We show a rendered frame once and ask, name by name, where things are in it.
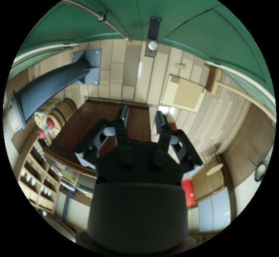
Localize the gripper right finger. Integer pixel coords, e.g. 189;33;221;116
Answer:
152;110;204;177

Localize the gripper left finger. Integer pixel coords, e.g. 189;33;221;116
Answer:
74;105;134;169

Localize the cream floor mat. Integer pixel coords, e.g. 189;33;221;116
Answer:
160;74;207;114

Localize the monkey-tail bolt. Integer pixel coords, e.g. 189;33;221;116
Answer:
58;0;130;42

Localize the black bolt guide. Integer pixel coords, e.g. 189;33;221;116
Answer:
96;9;112;23

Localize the green door with bolt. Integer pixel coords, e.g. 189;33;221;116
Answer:
21;0;145;53

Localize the brown wooden counter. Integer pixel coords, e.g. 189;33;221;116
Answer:
42;98;152;178

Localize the tan cardboard sheet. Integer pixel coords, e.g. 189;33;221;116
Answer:
171;75;207;112

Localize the red bucket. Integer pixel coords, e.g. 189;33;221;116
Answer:
180;179;196;208

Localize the brown wooden barrel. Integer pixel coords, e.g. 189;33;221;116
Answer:
49;98;77;129

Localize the round wooden stool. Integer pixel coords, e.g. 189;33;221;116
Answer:
200;144;225;194

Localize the grey tin with label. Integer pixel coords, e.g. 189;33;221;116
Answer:
59;167;81;193

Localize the tan wooden box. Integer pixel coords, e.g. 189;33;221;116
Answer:
205;64;223;97

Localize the cream wooden crate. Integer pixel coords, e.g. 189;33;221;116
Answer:
35;98;60;118

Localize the dark grey pipe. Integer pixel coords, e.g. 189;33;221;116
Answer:
62;187;76;224

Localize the brown block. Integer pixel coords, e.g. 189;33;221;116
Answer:
144;39;159;58

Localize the cream pole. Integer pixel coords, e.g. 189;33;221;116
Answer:
215;81;277;121

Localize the pale window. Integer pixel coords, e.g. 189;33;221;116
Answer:
197;187;232;233

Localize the green panelled side panel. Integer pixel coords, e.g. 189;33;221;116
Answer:
9;48;74;81
220;69;277;118

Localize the black hoop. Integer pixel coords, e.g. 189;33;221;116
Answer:
248;157;268;183

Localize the tan shelf unit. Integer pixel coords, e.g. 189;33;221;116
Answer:
13;138;62;217

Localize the cream rope coil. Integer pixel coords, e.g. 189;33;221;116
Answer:
33;110;51;129

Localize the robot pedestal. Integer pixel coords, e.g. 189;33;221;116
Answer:
10;48;102;132

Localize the black door bracket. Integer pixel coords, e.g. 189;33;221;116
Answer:
147;16;163;41

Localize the green door with bracket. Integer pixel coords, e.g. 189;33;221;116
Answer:
133;0;270;83

